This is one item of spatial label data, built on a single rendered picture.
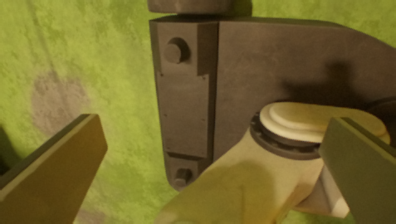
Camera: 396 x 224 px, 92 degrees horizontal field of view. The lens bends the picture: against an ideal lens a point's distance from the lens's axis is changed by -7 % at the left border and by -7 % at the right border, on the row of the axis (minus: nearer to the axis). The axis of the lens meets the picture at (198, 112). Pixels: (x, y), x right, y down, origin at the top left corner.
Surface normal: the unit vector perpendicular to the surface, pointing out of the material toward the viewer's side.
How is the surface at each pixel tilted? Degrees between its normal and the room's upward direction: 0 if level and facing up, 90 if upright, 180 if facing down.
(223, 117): 0
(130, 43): 0
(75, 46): 0
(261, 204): 90
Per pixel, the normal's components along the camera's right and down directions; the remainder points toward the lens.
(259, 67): -0.22, 0.49
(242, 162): 0.00, -0.86
